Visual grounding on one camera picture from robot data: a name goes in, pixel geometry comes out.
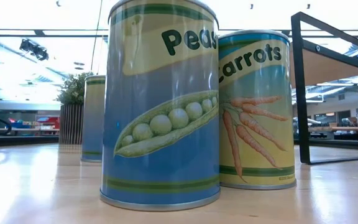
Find peas can blue label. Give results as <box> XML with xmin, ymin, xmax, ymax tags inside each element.
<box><xmin>99</xmin><ymin>0</ymin><xmax>221</xmax><ymax>212</ymax></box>

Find carrots can yellow blue label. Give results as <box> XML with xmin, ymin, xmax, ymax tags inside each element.
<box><xmin>218</xmin><ymin>29</ymin><xmax>297</xmax><ymax>190</ymax></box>

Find blue yellow can green stripes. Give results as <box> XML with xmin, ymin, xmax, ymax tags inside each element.
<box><xmin>80</xmin><ymin>74</ymin><xmax>107</xmax><ymax>164</ymax></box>

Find green plant in slatted pot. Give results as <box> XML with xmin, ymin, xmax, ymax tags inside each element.
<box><xmin>56</xmin><ymin>71</ymin><xmax>94</xmax><ymax>146</ymax></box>

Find red storage box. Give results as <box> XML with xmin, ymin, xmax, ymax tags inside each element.
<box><xmin>35</xmin><ymin>115</ymin><xmax>60</xmax><ymax>130</ymax></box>

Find black ceiling spotlight cluster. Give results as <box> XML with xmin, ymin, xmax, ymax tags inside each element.
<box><xmin>19</xmin><ymin>39</ymin><xmax>50</xmax><ymax>62</ymax></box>

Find wooden background table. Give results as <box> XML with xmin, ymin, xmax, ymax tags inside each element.
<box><xmin>309</xmin><ymin>126</ymin><xmax>358</xmax><ymax>132</ymax></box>

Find black overhead light bar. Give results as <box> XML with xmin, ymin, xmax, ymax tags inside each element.
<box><xmin>0</xmin><ymin>29</ymin><xmax>358</xmax><ymax>38</ymax></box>

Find long black hanging cable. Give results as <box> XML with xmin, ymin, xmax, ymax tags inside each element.
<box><xmin>90</xmin><ymin>0</ymin><xmax>104</xmax><ymax>75</ymax></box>

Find wooden shelf black metal frame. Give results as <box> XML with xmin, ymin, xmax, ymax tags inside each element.
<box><xmin>289</xmin><ymin>11</ymin><xmax>358</xmax><ymax>166</ymax></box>

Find black metal table frame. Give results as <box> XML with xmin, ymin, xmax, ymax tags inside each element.
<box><xmin>0</xmin><ymin>134</ymin><xmax>358</xmax><ymax>150</ymax></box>

